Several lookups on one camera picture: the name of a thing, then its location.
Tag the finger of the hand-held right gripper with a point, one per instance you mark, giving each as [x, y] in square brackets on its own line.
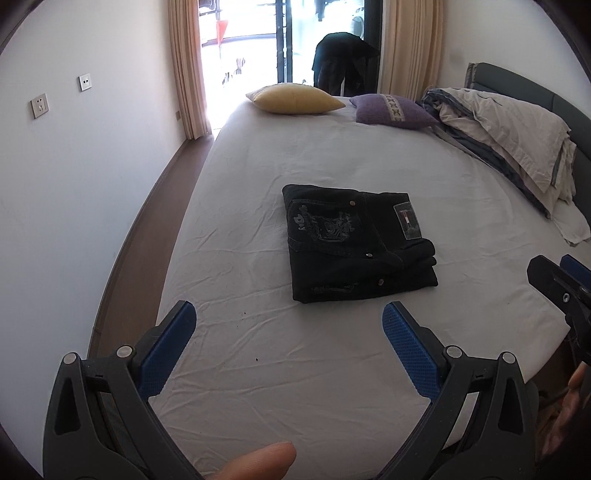
[577, 267]
[551, 279]

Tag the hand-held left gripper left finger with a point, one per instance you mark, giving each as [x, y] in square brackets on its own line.
[168, 350]

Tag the person's right hand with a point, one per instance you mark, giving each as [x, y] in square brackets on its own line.
[575, 406]

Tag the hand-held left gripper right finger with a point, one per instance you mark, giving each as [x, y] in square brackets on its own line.
[411, 350]

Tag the person's left hand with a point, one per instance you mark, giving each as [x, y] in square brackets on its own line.
[263, 461]

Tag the white wall socket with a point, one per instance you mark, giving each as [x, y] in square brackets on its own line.
[39, 105]

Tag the grey upholstered headboard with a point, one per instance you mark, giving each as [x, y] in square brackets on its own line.
[517, 78]

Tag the dark hanging cloth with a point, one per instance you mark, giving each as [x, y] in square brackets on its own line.
[344, 60]

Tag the crumpled cream and blue duvet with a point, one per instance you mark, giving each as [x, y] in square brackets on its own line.
[508, 129]

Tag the purple patterned pillow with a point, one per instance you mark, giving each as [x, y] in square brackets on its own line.
[392, 110]

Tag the yellow pillow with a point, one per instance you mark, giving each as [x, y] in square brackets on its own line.
[295, 99]

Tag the bed with white sheet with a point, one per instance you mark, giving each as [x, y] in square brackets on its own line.
[277, 360]

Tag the black denim pants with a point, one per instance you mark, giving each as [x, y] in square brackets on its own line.
[351, 258]

